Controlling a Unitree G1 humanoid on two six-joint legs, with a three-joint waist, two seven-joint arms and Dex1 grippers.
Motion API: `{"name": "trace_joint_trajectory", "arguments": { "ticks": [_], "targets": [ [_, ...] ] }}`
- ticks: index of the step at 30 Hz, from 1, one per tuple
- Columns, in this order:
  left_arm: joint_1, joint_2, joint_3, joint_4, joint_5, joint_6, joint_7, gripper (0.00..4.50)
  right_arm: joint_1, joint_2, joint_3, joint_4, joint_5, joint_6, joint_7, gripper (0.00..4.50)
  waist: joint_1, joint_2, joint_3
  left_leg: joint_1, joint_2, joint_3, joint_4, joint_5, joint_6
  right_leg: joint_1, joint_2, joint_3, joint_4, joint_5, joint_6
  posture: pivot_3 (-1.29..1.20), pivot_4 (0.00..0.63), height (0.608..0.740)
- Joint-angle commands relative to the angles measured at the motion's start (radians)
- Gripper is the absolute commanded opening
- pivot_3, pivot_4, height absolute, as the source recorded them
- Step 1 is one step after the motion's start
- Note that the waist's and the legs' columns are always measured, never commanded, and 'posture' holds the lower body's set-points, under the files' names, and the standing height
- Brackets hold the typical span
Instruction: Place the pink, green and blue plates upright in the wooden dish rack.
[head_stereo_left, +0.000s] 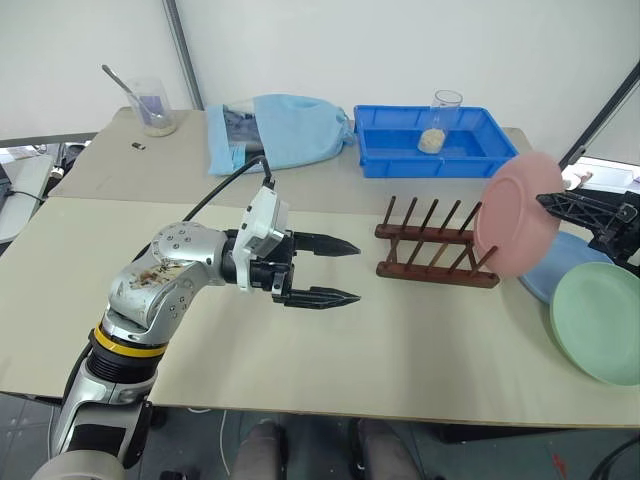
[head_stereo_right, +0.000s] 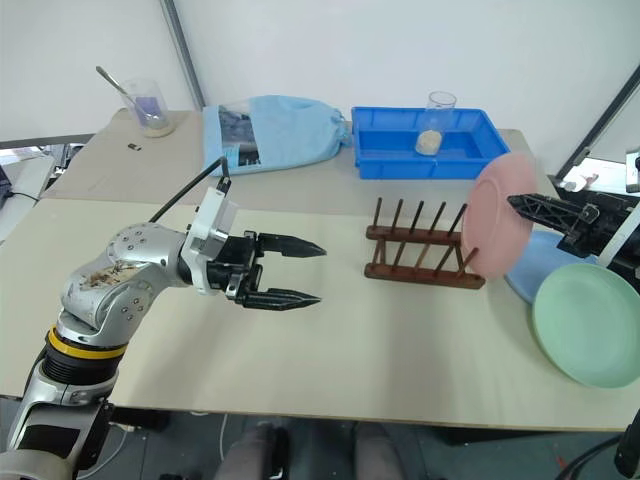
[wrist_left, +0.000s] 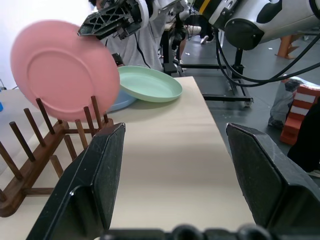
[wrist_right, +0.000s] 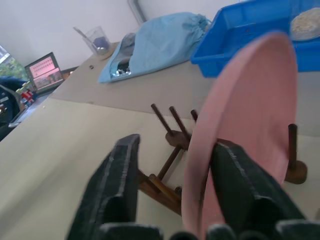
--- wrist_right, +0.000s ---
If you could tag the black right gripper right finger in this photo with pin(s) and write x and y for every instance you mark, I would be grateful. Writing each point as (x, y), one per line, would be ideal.
(250, 190)

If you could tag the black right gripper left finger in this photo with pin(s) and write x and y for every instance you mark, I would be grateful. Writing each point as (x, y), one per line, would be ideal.
(112, 185)

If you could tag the pink plate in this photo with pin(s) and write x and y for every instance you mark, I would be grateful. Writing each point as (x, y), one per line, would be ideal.
(245, 110)

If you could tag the wooden dish rack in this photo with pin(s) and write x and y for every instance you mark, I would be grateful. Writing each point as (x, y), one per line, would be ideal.
(172, 140)

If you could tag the laptop with pink screen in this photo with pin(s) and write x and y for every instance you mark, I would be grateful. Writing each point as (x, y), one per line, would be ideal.
(45, 72)

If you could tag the clear glass measuring cup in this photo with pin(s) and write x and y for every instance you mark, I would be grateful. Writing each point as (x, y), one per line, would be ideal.
(97, 41)

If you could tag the blue plastic bin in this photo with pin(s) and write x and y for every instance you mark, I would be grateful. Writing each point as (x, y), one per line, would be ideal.
(240, 32)

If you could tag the beige round woven item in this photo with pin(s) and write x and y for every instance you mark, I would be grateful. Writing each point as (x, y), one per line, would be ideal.
(306, 23)

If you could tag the grey wall pipe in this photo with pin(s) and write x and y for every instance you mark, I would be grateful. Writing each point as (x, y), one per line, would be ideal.
(136, 11)

